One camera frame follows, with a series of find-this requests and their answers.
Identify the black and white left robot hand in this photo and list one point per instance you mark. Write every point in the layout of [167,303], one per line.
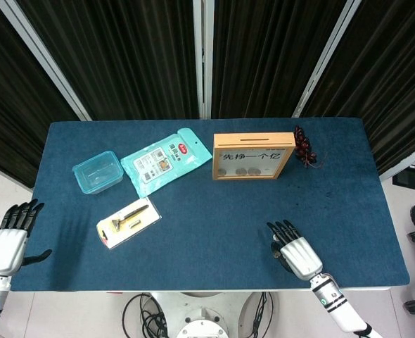
[5,250]

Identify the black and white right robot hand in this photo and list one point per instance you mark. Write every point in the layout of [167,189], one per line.
[300,257]

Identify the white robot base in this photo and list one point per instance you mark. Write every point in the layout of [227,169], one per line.
[202,317]

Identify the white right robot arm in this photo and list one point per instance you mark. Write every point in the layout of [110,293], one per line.
[334,299]

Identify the wooden coin bank frame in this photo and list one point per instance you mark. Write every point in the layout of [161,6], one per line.
[249,141]

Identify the blue table mat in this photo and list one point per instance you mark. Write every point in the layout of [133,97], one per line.
[207,218]

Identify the dark red grape bunch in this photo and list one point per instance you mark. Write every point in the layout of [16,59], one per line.
[303,146]

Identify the teal clear plastic container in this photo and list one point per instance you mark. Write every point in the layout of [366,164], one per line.
[98,172]

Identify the black chair caster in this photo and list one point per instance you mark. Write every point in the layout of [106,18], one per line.
[414,307]

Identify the razor in blister pack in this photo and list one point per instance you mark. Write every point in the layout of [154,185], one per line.
[128,222]

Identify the black pleated curtain panel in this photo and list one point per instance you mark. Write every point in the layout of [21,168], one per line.
[397,70]
[3,88]
[123,53]
[271,53]

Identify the teal printed pouch package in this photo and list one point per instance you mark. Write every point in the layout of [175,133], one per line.
[165,162]

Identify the grey partition frame post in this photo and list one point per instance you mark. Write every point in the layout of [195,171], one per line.
[198,53]
[328,53]
[388,173]
[40,53]

